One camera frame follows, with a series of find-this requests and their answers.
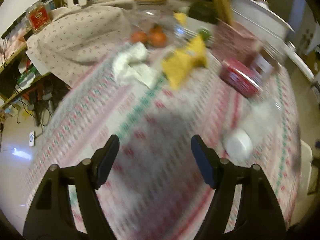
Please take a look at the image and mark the green lime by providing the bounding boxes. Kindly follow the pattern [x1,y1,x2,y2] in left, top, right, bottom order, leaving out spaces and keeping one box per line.
[199,28,211,42]

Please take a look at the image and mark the clear jar with nuts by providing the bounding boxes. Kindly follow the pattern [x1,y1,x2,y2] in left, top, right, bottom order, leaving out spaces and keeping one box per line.
[249,42,283,87]

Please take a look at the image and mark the small white plastic cup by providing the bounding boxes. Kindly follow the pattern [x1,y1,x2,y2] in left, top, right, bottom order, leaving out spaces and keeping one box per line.
[222,128,253,161]

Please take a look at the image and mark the red drink can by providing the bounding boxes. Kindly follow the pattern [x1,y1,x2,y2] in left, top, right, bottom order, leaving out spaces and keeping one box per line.
[219,59,262,98]

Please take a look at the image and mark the crumpled white paper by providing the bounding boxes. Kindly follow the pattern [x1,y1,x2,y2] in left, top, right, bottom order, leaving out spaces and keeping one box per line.
[112,42,161,89]

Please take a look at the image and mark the glass jar with oranges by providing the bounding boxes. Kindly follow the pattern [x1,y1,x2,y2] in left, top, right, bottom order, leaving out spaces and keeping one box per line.
[130,0,185,48]

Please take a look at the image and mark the red label glass jar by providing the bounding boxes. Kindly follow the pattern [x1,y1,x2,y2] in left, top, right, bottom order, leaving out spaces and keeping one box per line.
[26,0,51,33]

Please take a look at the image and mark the floral cloth cover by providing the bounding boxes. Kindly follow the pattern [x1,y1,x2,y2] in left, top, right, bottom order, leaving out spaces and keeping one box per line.
[27,5,131,87]

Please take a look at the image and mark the patterned red green tablecloth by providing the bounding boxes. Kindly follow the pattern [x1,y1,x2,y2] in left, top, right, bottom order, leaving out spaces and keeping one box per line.
[23,42,302,240]

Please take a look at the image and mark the white electric cooking pot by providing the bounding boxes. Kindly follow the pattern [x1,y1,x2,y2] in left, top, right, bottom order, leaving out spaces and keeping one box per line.
[231,0,315,82]

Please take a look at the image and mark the dark avocado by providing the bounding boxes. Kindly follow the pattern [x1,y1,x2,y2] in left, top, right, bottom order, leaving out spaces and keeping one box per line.
[188,1,217,24]

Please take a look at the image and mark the pink perforated utensil holder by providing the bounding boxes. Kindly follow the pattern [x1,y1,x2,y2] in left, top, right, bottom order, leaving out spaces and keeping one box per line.
[212,20,263,67]

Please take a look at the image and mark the yellow snack wrapper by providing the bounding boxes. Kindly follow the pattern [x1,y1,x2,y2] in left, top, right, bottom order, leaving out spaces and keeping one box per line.
[162,35,208,90]

